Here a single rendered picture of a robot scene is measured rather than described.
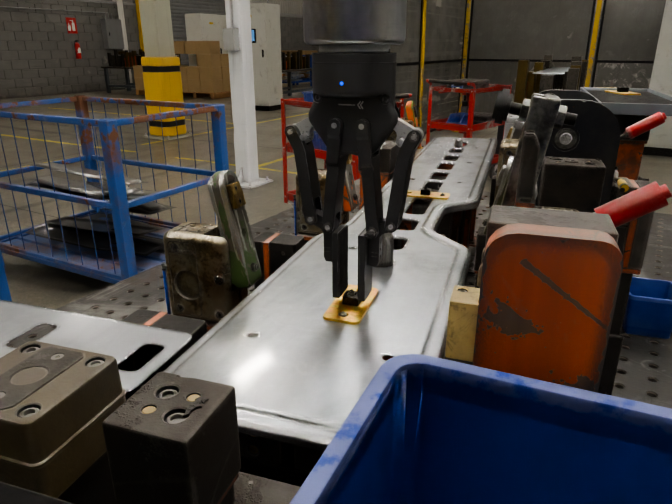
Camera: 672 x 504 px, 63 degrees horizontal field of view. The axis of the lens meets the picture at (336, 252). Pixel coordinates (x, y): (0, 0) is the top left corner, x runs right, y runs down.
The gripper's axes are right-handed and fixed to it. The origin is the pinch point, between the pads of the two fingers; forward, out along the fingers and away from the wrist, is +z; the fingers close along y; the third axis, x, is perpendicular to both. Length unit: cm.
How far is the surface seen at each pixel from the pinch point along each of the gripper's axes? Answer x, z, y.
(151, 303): -45, 34, 61
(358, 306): 0.8, 4.3, -0.9
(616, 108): -51, -11, -29
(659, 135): -697, 81, -176
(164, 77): -622, 19, 452
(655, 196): 1.2, -9.3, -25.5
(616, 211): 1.1, -7.8, -22.9
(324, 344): 8.6, 4.7, 0.1
